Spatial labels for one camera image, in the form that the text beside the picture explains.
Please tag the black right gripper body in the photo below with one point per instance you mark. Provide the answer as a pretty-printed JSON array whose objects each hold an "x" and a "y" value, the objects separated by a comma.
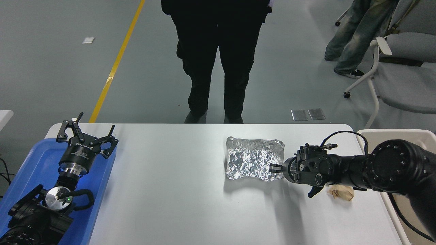
[{"x": 291, "y": 170}]

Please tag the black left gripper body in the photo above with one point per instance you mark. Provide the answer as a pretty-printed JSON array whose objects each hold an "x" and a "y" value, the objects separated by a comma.
[{"x": 80, "y": 153}]

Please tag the crinkled silver foil tray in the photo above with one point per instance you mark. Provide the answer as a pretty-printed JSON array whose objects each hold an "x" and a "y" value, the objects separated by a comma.
[{"x": 253, "y": 160}]

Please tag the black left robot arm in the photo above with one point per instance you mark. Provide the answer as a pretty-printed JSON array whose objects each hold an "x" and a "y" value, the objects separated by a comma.
[{"x": 30, "y": 217}]

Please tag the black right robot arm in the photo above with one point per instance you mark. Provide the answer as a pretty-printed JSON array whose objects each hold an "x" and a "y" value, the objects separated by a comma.
[{"x": 391, "y": 166}]

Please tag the metal floor plate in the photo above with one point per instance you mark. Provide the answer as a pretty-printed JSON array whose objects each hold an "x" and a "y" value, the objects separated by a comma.
[
  {"x": 316, "y": 114},
  {"x": 299, "y": 115}
]

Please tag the blue plastic tray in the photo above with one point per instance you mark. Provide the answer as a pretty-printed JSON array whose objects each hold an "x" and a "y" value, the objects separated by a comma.
[{"x": 37, "y": 160}]

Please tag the crumpled tan paper ball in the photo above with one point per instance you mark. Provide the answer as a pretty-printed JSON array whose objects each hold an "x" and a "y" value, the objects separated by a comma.
[{"x": 342, "y": 193}]

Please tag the white side table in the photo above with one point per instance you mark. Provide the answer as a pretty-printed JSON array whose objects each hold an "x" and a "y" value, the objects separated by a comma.
[{"x": 5, "y": 119}]

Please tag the large pale plastic bin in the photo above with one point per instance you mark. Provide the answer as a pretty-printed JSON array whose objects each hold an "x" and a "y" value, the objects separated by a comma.
[{"x": 395, "y": 221}]

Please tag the person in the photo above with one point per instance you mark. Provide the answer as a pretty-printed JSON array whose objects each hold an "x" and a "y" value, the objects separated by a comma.
[
  {"x": 204, "y": 51},
  {"x": 357, "y": 34}
]

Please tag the grey chair with white frame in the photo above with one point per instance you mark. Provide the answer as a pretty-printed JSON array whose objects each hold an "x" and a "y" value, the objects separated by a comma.
[{"x": 408, "y": 88}]

